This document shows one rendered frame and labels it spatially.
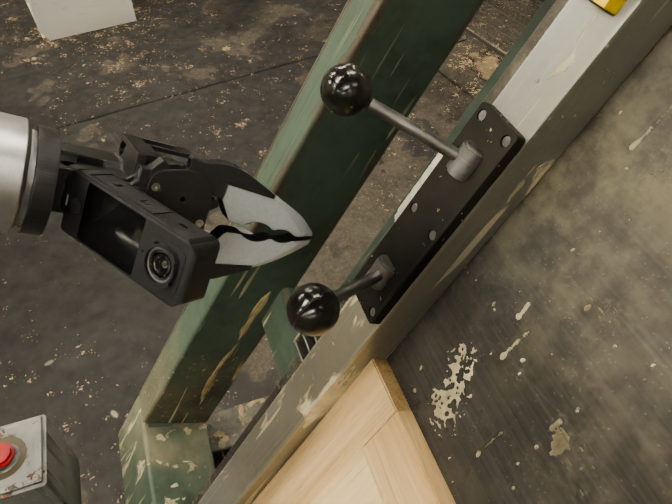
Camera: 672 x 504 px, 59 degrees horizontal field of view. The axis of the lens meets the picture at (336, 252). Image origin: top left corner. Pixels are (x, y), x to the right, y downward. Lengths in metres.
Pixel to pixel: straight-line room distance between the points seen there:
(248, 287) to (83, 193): 0.42
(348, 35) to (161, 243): 0.35
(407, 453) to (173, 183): 0.29
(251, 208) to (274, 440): 0.30
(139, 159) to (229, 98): 2.94
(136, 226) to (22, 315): 2.14
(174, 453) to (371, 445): 0.51
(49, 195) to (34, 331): 2.05
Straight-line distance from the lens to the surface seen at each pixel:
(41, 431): 1.04
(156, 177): 0.41
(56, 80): 3.81
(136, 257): 0.38
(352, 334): 0.54
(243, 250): 0.46
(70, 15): 4.22
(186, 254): 0.35
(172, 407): 0.99
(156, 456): 1.00
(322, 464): 0.62
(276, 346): 0.81
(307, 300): 0.40
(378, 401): 0.55
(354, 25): 0.63
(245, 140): 3.03
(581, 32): 0.44
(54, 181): 0.40
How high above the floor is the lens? 1.77
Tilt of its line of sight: 47 degrees down
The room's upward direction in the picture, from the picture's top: straight up
